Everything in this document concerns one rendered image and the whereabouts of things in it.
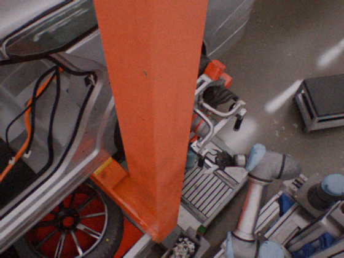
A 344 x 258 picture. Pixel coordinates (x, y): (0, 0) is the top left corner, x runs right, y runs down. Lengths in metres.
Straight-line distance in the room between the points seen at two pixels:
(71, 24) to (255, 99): 2.26
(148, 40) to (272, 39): 3.23
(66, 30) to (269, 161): 0.98
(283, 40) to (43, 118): 2.51
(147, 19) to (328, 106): 2.61
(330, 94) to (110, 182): 1.85
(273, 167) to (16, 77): 1.49
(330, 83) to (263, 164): 1.69
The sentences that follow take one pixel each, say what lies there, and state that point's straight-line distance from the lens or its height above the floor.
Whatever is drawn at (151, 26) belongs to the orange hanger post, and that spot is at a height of 2.33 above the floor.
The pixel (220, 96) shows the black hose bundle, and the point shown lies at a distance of 2.15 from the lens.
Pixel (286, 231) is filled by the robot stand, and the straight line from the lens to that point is 2.25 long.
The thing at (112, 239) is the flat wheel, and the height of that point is 0.50.
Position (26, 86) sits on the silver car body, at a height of 1.02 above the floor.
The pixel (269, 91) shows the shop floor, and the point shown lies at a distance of 3.52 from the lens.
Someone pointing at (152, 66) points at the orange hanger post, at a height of 2.22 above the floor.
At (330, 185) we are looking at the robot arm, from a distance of 2.06.
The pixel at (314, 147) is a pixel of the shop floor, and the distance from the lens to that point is 3.35.
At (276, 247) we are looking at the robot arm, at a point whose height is 1.04.
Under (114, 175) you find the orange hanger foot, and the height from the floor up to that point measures 0.68.
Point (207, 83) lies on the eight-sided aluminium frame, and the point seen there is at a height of 1.12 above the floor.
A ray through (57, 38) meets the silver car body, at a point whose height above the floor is 1.77.
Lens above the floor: 2.82
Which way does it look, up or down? 62 degrees down
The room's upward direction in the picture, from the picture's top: 3 degrees clockwise
